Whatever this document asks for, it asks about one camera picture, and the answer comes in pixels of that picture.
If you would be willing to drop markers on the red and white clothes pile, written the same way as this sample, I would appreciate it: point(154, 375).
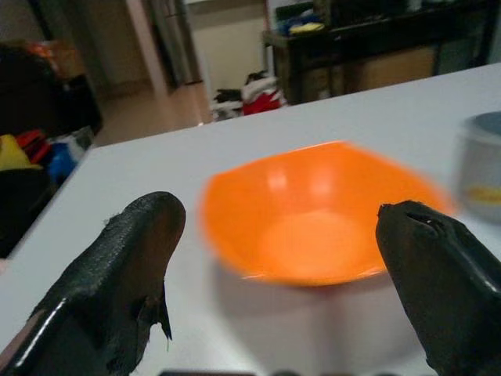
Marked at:
point(260, 96)

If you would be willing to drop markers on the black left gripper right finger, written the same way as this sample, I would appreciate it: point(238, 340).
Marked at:
point(442, 290)

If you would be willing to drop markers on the cardboard box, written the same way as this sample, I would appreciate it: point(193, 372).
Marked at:
point(391, 68)

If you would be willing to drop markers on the blue plastic bag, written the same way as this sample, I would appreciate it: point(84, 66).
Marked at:
point(62, 160)

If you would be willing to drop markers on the grey mug with yellow print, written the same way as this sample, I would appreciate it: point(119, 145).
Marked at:
point(479, 172)

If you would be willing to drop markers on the dark wooden shelf unit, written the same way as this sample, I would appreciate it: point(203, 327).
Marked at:
point(375, 43)

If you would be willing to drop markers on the dark sofa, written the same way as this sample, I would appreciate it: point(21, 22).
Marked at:
point(39, 94)

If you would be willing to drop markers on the yellow cloth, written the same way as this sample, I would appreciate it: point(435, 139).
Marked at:
point(307, 27)

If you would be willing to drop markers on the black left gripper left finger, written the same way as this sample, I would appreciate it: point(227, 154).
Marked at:
point(109, 282)

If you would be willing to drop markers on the red folded item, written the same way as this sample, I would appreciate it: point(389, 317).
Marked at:
point(35, 145)

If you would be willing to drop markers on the stainless steel refrigerator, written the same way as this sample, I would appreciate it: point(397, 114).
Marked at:
point(176, 39)

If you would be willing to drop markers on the orange plastic bowl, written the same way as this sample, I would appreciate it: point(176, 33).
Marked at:
point(321, 215)

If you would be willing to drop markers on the yellow bag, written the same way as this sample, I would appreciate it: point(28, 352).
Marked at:
point(13, 154)

